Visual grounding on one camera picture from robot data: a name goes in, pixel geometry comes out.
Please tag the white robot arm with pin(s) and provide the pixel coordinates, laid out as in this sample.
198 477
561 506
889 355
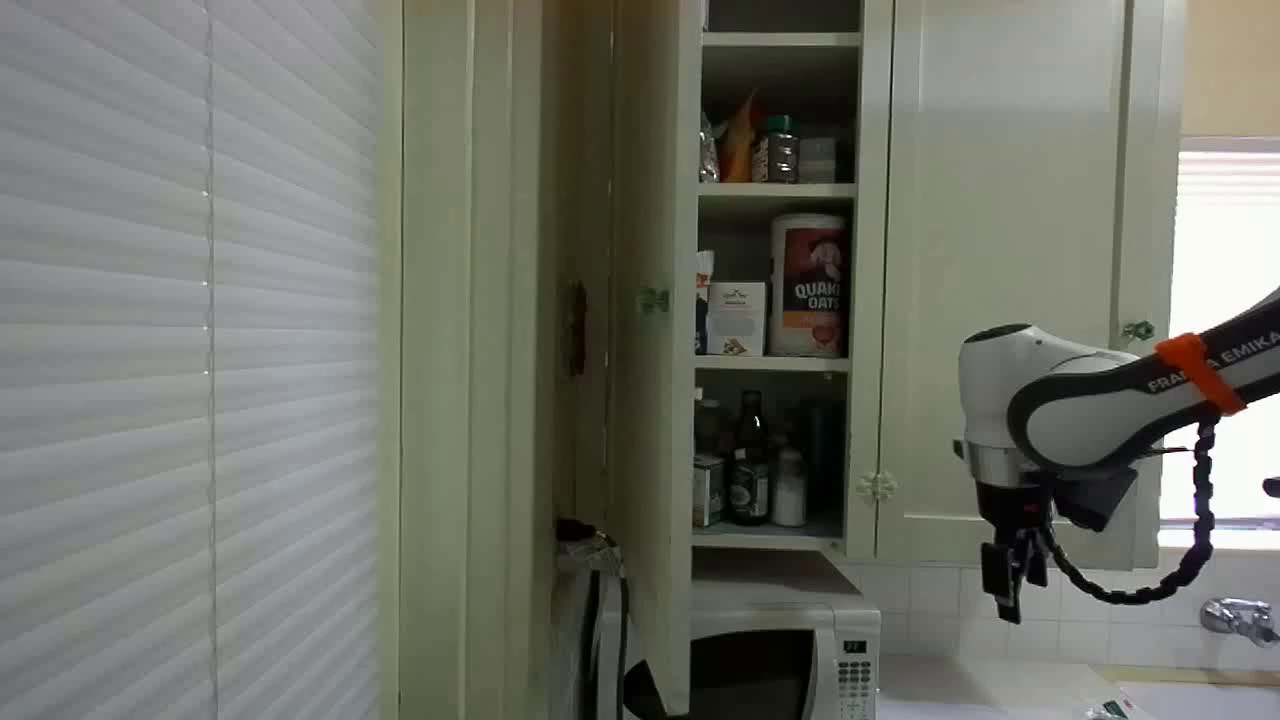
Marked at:
1061 431

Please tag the white microwave oven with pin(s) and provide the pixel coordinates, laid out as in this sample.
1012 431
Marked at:
770 652

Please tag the clear plastic container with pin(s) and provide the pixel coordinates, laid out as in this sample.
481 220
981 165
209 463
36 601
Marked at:
790 490

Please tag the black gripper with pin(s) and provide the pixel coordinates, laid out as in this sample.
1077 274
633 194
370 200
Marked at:
1012 554

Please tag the dark glass bottle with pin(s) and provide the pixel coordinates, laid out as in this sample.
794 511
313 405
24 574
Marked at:
751 463

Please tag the chrome sink faucet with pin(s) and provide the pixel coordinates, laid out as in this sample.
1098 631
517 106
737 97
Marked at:
1241 619

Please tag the white box on shelf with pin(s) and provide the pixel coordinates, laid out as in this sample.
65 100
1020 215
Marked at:
737 317

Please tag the white window blind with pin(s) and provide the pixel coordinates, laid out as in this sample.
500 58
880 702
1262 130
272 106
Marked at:
188 356

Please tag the oatmeal canister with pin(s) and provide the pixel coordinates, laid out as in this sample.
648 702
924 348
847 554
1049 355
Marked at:
808 268

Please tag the cream cabinet door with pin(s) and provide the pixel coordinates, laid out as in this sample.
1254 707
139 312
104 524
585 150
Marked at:
1030 179

